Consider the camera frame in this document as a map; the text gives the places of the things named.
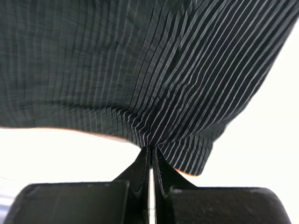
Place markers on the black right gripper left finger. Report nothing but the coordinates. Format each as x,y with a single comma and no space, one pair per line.
121,201

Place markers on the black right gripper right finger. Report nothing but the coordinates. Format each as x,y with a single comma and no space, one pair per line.
178,201

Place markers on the black underwear orange trim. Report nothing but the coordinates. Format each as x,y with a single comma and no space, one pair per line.
164,74

